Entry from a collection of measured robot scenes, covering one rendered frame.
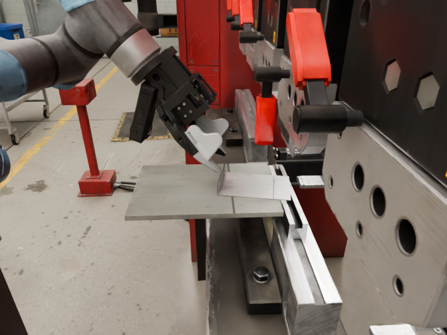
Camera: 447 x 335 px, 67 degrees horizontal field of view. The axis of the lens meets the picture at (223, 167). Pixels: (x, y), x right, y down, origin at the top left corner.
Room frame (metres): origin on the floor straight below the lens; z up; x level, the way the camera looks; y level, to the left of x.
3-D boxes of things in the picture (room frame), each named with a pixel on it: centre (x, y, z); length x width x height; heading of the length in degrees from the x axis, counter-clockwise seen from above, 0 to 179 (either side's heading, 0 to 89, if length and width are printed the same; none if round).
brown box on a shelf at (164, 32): (3.01, 0.42, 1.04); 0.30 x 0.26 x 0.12; 4
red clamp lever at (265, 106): (0.39, -0.06, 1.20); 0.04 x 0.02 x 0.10; 93
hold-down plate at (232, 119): (1.15, -0.03, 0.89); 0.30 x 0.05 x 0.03; 3
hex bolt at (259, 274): (0.41, -0.06, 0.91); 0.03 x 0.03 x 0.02
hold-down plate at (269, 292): (0.51, -0.06, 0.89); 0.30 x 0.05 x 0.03; 3
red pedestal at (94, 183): (2.15, 0.94, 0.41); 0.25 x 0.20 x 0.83; 93
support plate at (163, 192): (0.54, 0.03, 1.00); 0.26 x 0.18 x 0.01; 93
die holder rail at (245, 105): (1.10, -0.09, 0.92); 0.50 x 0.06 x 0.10; 3
